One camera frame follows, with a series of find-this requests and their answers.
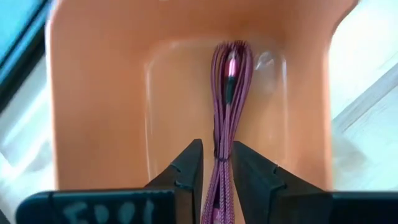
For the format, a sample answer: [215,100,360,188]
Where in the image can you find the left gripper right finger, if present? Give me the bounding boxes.
[232,141,398,224]

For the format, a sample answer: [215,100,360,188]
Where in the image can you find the orange plastic bin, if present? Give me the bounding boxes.
[45,0,361,224]

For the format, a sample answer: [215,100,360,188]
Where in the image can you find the black aluminium table frame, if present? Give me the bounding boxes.
[0,0,53,113]

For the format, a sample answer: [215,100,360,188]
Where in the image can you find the pink braided USB cable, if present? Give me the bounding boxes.
[200,40,254,224]

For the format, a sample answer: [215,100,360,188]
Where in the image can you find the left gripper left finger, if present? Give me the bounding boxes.
[15,139,205,224]

